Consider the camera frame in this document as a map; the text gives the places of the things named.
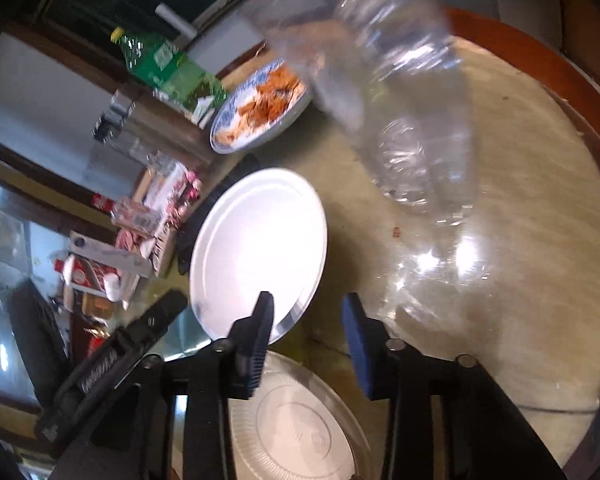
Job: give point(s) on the pink wrapped candies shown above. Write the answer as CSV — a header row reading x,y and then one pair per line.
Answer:
x,y
180,192

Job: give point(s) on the white foam plate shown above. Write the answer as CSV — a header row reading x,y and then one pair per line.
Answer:
x,y
260,240

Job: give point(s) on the pink meat pack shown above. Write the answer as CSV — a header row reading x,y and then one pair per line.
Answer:
x,y
132,240

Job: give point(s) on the white bottle red cap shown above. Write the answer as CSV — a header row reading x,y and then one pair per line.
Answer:
x,y
82,274

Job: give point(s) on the small amber bottle red cap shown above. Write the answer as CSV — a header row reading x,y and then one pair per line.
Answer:
x,y
125,210

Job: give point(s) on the golden brown jar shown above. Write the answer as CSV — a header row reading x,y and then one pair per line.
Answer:
x,y
97,305

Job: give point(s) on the green soda bottle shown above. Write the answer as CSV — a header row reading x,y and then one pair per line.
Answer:
x,y
165,65

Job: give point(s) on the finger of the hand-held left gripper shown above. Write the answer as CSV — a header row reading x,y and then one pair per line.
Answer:
x,y
155,322

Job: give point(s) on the clear glass mug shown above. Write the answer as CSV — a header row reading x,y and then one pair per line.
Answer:
x,y
410,110

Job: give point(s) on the clear liquor bottle black cap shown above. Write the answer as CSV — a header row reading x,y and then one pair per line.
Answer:
x,y
145,155

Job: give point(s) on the beige ribbed plastic bowl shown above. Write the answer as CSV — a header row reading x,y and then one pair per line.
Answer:
x,y
300,435

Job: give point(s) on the blue patterned plate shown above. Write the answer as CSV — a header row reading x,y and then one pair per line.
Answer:
x,y
225,135

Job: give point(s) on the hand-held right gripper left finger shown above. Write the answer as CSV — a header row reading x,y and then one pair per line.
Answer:
x,y
260,340

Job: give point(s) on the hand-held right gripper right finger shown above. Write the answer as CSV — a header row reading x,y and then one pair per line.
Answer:
x,y
362,355

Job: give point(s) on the long white box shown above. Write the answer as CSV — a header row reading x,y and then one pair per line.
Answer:
x,y
110,255

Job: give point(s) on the stainless steel thermos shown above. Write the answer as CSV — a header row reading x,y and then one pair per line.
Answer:
x,y
130,110

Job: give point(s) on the orange fried food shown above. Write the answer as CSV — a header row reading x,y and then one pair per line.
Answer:
x,y
270,100

